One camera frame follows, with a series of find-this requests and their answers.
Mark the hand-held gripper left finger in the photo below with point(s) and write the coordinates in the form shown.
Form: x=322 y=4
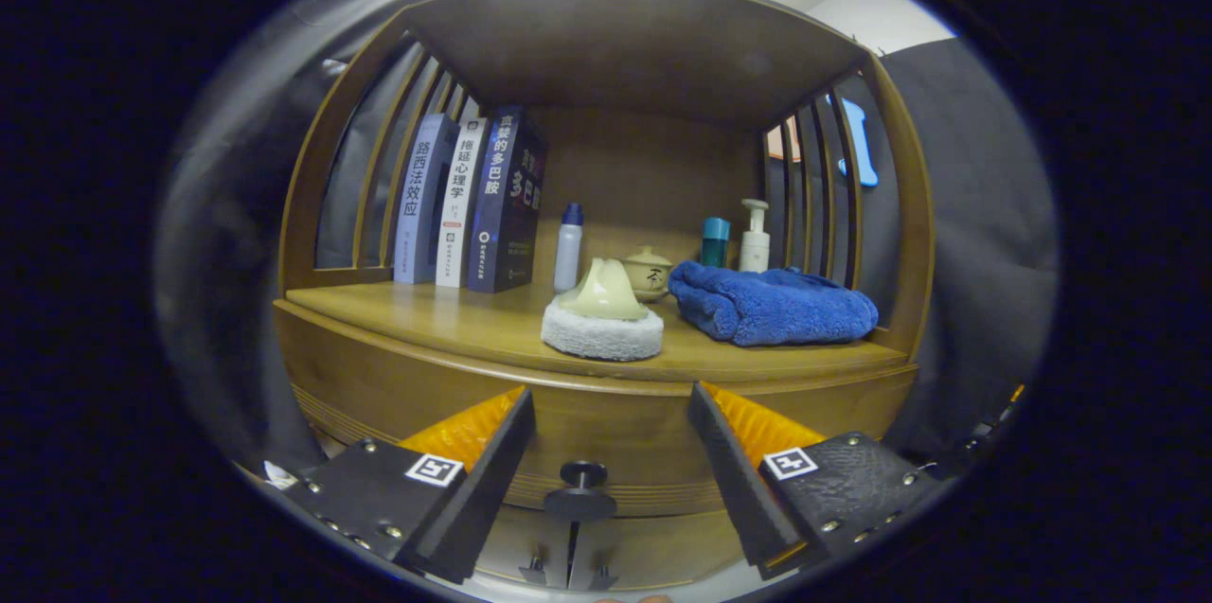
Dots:
x=483 y=489

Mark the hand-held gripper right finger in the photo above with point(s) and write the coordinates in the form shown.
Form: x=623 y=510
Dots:
x=734 y=480

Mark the wooden drawer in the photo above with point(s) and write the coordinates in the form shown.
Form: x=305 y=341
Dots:
x=615 y=423

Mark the wooden cabinet door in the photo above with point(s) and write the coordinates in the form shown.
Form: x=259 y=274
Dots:
x=663 y=546
x=521 y=541

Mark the wooden countertop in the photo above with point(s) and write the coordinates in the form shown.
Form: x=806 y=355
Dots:
x=473 y=319

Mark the wooden cabinet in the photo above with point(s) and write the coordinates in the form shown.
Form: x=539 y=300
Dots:
x=625 y=44

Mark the folded blue towel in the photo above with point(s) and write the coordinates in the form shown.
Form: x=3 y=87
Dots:
x=772 y=305

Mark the white shoe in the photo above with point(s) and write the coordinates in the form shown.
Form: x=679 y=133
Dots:
x=280 y=475

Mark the cream lidded teacup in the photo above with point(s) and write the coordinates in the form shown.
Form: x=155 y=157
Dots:
x=651 y=274

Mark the white pump bottle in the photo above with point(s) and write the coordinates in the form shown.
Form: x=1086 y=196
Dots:
x=754 y=248

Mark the teal bottle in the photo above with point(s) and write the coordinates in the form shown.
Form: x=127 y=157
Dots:
x=715 y=243

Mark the white bottle with blue cap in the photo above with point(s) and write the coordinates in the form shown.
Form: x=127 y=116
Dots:
x=568 y=253

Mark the orange and black tool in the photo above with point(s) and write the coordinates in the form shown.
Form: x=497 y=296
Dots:
x=989 y=437

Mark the white book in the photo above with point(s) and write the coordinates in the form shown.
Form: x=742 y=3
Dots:
x=459 y=210

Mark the dark blue book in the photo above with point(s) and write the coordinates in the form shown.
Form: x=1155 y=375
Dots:
x=507 y=205

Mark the light blue book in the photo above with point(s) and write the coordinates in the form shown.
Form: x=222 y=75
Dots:
x=421 y=205

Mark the black backdrop cloth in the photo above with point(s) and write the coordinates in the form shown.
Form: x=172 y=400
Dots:
x=966 y=253

